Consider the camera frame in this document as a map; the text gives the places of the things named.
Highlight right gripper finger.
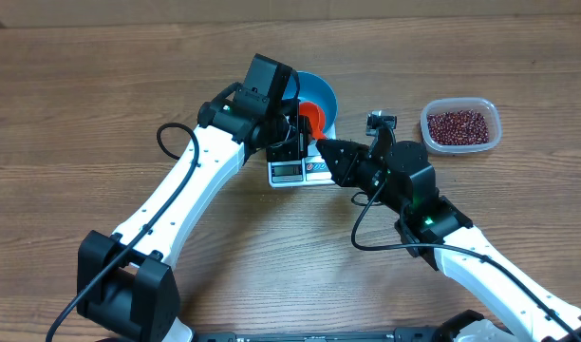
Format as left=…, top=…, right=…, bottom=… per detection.
left=322, top=155, right=361, bottom=186
left=316, top=139, right=368, bottom=160

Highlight orange measuring scoop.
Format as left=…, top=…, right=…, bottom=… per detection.
left=299, top=102, right=327, bottom=140

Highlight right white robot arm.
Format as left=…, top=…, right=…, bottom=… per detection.
left=316, top=140, right=581, bottom=341

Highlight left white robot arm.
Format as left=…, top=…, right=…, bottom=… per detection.
left=52, top=54, right=300, bottom=341

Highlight white digital kitchen scale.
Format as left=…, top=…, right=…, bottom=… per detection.
left=267, top=123, right=338, bottom=188

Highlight blue metal bowl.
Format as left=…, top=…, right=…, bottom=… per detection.
left=282, top=71, right=338, bottom=139

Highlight clear plastic container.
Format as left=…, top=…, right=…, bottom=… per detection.
left=420, top=97, right=503, bottom=155

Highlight red beans in container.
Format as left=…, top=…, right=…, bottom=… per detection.
left=426, top=109, right=489, bottom=145

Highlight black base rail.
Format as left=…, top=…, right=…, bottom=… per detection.
left=192, top=327, right=454, bottom=342

